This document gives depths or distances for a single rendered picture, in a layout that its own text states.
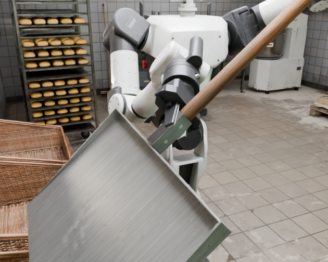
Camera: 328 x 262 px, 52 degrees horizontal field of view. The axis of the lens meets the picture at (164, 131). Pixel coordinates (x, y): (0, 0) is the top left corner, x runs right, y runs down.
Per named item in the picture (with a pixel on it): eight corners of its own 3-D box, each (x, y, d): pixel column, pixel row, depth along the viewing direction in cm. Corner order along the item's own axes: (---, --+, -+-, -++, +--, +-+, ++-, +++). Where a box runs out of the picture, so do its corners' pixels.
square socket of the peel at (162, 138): (185, 118, 71) (176, 108, 69) (193, 124, 68) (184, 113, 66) (154, 148, 71) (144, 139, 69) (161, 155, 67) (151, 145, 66)
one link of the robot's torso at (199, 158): (152, 209, 153) (155, 117, 133) (187, 201, 160) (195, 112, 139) (165, 232, 141) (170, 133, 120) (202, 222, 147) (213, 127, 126)
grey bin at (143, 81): (134, 88, 520) (134, 72, 511) (125, 81, 563) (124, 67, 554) (155, 86, 533) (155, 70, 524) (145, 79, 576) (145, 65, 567)
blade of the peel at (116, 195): (122, 114, 93) (115, 107, 91) (232, 232, 45) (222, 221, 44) (27, 206, 91) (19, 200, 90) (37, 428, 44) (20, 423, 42)
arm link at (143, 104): (151, 95, 88) (117, 132, 101) (180, 100, 94) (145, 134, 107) (141, 64, 93) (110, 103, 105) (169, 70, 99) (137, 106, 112)
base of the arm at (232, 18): (238, 55, 117) (226, 60, 128) (269, 41, 119) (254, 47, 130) (221, 14, 115) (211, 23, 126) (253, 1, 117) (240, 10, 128)
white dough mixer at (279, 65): (259, 95, 563) (267, 13, 516) (239, 88, 614) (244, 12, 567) (301, 91, 596) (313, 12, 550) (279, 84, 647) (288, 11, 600)
